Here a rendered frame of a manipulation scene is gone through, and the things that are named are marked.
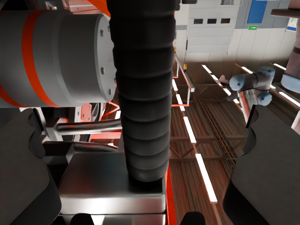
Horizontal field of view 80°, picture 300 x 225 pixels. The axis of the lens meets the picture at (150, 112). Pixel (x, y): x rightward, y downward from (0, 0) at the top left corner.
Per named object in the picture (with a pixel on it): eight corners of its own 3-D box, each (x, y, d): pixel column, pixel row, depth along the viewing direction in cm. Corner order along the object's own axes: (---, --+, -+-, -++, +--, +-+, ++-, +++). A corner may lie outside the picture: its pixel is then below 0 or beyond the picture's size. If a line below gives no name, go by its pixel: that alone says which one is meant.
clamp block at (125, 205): (48, 197, 14) (66, 232, 17) (167, 195, 14) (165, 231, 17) (72, 151, 18) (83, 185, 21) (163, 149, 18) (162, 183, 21)
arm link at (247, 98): (251, 176, 86) (224, 80, 94) (269, 171, 88) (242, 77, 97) (271, 179, 75) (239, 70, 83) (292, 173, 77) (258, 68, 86)
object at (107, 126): (43, 125, 36) (58, 163, 41) (141, 124, 35) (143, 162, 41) (74, 89, 51) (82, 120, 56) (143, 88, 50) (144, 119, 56)
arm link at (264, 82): (261, 72, 84) (254, 93, 90) (281, 69, 87) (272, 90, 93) (249, 67, 91) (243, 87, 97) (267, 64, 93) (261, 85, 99)
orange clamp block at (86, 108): (55, 119, 53) (68, 124, 62) (81, 119, 53) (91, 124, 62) (57, 97, 55) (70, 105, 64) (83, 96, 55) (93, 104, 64)
